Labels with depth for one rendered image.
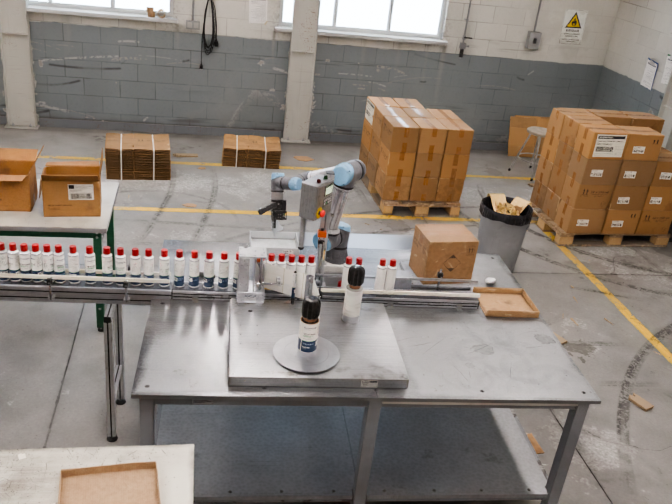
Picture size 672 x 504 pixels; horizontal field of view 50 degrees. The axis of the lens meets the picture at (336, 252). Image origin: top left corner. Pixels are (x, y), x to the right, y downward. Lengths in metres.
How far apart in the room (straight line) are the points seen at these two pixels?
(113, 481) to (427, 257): 2.11
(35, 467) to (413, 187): 5.11
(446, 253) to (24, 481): 2.43
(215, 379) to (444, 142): 4.47
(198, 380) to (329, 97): 6.32
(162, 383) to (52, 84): 6.32
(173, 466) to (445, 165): 5.01
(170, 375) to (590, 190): 4.86
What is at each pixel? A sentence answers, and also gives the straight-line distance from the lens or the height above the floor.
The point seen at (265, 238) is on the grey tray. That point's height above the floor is 0.95.
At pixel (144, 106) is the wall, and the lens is 9.10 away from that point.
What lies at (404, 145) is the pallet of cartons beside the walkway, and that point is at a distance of 7.07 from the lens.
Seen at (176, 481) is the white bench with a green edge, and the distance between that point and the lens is 2.84.
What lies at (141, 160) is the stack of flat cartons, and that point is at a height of 0.20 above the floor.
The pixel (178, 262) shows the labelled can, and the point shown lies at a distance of 3.77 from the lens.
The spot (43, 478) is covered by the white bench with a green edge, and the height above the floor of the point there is 0.80.
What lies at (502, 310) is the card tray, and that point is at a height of 0.87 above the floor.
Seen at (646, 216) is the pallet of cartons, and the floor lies 0.33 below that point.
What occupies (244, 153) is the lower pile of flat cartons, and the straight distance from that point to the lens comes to 8.09.
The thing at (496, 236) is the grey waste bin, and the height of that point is 0.40.
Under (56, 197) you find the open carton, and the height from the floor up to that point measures 0.91.
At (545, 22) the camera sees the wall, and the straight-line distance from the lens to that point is 9.76.
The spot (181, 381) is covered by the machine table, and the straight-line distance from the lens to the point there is 3.26.
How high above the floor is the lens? 2.77
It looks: 26 degrees down
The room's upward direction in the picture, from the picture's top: 7 degrees clockwise
